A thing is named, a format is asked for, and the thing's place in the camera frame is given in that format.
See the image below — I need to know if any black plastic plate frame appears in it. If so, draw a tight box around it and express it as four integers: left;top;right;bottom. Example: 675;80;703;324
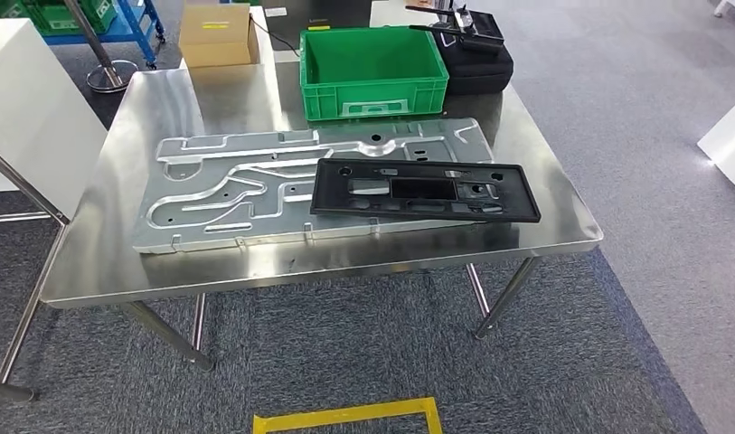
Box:
309;157;542;224

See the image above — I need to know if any stainless steel workbench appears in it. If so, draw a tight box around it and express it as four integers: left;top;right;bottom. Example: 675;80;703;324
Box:
40;60;605;372

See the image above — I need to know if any stamped sheet metal panel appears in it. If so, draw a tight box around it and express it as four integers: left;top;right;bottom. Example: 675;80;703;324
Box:
132;117;495;255

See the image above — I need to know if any green plastic crate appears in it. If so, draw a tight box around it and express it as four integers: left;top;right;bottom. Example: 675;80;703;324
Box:
299;25;450;123
0;0;119;36

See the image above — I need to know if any black carry bag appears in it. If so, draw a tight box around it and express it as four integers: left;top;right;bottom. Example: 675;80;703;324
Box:
432;10;515;97

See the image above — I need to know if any black handheld tripod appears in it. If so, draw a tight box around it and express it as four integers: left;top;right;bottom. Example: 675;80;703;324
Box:
404;5;506;54

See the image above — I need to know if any cardboard box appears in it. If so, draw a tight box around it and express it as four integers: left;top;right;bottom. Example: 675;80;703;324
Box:
178;3;261;69

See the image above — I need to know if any blue metal cart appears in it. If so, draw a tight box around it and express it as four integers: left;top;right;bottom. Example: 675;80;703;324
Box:
40;0;166;68

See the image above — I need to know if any white cabinet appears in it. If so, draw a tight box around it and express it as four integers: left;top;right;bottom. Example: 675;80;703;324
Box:
0;17;108;220

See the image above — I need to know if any white box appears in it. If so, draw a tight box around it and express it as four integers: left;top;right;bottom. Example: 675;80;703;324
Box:
696;90;735;202

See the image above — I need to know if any chrome stanchion post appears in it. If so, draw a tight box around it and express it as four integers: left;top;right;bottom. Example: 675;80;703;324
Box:
62;0;141;95

